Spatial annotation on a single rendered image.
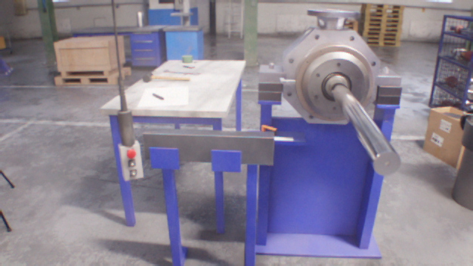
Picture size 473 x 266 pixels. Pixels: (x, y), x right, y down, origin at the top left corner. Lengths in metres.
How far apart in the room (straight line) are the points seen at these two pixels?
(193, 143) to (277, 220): 0.91
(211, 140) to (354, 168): 0.94
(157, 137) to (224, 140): 0.32
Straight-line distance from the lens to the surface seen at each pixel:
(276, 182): 2.14
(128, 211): 2.45
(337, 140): 2.05
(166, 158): 1.68
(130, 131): 1.14
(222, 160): 1.63
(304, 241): 2.32
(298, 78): 1.66
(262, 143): 1.59
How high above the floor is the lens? 1.49
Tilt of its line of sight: 22 degrees down
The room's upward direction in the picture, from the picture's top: straight up
